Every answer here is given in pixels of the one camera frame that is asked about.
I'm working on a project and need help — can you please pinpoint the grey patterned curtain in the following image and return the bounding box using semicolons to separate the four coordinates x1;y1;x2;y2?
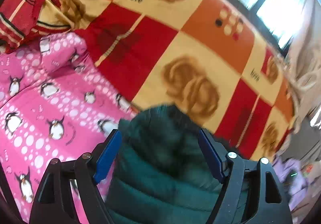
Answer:
287;0;320;128

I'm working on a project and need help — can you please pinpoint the pink penguin quilt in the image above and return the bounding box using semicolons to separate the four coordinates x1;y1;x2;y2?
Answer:
1;32;135;221

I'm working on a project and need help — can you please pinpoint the dark green puffer jacket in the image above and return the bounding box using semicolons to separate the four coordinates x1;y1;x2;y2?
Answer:
105;105;221;223

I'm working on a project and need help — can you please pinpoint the purple cloth pile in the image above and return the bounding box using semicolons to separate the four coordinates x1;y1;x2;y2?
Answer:
272;156;310;211

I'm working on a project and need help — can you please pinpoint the red orange rose bedsheet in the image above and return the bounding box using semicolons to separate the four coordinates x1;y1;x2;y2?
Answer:
38;0;294;160

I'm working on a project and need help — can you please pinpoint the red striped blanket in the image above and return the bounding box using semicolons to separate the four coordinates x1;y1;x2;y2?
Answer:
1;0;85;53

